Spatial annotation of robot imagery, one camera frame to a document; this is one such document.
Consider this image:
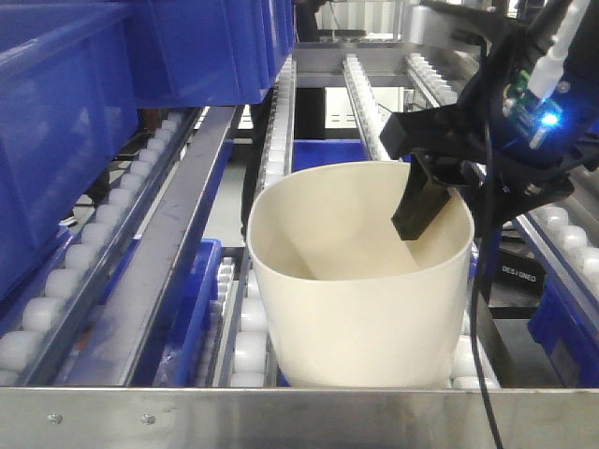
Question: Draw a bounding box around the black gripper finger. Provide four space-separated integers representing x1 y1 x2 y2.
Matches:
391 153 450 241

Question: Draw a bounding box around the white roller conveyor track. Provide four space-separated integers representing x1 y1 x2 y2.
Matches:
0 51 599 389

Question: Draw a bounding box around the white cable connector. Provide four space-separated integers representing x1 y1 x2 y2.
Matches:
528 0 591 100

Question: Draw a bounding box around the blue bin lower shelf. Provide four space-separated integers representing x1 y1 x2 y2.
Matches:
125 138 375 387

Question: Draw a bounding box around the green circuit board with led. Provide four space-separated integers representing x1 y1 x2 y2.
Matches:
502 70 562 150

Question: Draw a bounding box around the blue bin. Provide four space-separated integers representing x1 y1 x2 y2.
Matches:
1 1 295 295
528 278 598 388

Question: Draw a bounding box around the stainless steel shelf frame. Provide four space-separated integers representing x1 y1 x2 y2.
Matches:
0 41 599 449

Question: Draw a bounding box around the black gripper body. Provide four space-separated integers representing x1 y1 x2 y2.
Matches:
380 21 598 233

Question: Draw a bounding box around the black box with white text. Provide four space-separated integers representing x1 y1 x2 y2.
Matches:
495 243 546 296

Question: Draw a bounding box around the blue bin upper left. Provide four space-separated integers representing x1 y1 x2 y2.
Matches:
1 1 295 295

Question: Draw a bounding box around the black cable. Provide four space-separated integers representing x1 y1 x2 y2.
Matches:
467 107 506 449

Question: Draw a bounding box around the blue bin lower right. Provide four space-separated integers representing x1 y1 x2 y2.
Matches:
528 278 598 388

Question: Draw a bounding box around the white plastic bin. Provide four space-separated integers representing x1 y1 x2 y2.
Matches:
245 160 475 388

